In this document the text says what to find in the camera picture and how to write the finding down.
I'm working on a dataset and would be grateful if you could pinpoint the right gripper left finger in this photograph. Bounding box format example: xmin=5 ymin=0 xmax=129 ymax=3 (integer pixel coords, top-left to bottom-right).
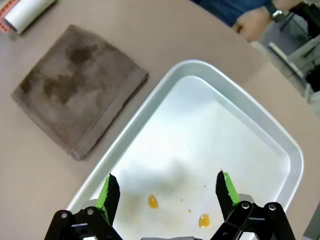
xmin=44 ymin=172 xmax=123 ymax=240

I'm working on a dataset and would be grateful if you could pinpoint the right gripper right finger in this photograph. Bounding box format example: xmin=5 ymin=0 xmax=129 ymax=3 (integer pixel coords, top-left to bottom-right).
xmin=209 ymin=170 xmax=297 ymax=240

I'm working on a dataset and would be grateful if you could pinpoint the brown towel cloth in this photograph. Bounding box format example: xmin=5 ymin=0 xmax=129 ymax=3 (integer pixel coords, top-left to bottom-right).
xmin=10 ymin=24 xmax=150 ymax=161

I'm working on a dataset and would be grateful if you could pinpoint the salmon lint roller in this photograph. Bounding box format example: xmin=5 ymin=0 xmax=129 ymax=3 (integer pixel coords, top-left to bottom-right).
xmin=0 ymin=0 xmax=58 ymax=35

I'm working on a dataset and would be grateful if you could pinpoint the person's left forearm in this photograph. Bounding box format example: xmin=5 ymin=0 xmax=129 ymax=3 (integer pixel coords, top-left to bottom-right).
xmin=271 ymin=0 xmax=305 ymax=12

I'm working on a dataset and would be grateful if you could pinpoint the person's left hand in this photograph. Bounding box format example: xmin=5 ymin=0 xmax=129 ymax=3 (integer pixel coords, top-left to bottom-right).
xmin=233 ymin=6 xmax=272 ymax=43

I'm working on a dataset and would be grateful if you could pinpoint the orange sauce drop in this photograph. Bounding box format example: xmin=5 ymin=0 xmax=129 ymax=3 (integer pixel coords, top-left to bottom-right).
xmin=147 ymin=194 xmax=160 ymax=210
xmin=198 ymin=213 xmax=211 ymax=229

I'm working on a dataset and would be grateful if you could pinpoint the silver metal tray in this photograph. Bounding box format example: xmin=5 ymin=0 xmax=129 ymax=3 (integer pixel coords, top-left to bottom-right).
xmin=65 ymin=59 xmax=305 ymax=240

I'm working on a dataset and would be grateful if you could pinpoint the black wristwatch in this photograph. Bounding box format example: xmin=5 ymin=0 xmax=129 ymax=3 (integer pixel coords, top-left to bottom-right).
xmin=265 ymin=2 xmax=285 ymax=23

